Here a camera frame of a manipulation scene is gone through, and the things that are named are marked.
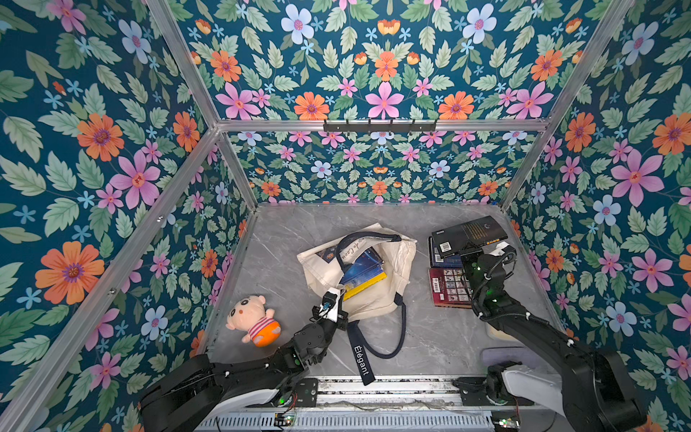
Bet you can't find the maroon grid cover book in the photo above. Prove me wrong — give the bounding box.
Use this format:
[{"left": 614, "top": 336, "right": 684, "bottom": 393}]
[{"left": 428, "top": 268, "right": 471, "bottom": 309}]

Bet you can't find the aluminium front rail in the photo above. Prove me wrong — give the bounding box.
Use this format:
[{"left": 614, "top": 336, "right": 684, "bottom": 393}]
[{"left": 195, "top": 375, "right": 572, "bottom": 431}]

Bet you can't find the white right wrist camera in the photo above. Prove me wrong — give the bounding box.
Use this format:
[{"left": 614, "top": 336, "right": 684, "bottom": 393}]
[{"left": 490, "top": 241, "right": 516, "bottom": 260}]

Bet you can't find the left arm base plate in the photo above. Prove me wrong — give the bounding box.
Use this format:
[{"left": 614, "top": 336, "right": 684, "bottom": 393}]
[{"left": 280, "top": 378, "right": 320, "bottom": 409}]

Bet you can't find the blue Little Prince book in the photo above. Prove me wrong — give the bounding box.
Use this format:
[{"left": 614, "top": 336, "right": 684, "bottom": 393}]
[{"left": 428, "top": 237, "right": 464, "bottom": 268}]

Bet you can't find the blue green spine book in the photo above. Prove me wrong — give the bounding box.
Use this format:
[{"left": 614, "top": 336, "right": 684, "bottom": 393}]
[{"left": 340, "top": 248, "right": 384, "bottom": 285}]

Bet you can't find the purple flat pad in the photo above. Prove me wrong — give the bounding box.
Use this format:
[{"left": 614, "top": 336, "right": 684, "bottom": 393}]
[{"left": 480, "top": 347, "right": 543, "bottom": 368}]

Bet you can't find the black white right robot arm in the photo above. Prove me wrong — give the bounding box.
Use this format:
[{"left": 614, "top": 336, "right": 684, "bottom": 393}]
[{"left": 464, "top": 248, "right": 647, "bottom": 431}]

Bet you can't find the beige sponge block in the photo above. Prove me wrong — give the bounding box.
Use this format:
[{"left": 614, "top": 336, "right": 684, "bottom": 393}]
[{"left": 485, "top": 324, "right": 518, "bottom": 342}]

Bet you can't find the pink plush pig toy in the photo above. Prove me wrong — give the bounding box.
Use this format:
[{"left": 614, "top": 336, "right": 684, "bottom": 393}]
[{"left": 226, "top": 295, "right": 282, "bottom": 347}]

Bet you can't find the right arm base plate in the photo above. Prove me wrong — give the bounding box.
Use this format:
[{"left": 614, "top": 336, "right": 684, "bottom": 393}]
[{"left": 452, "top": 376, "right": 534, "bottom": 407}]

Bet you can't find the yellow spine book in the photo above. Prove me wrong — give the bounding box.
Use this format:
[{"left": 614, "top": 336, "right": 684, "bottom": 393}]
[{"left": 343, "top": 272, "right": 387, "bottom": 301}]

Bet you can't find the metal hook rail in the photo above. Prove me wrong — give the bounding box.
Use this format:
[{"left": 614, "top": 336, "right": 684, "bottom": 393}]
[{"left": 322, "top": 120, "right": 437, "bottom": 134}]

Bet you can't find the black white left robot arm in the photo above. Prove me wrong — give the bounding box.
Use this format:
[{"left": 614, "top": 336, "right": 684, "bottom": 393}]
[{"left": 139, "top": 288, "right": 347, "bottom": 431}]

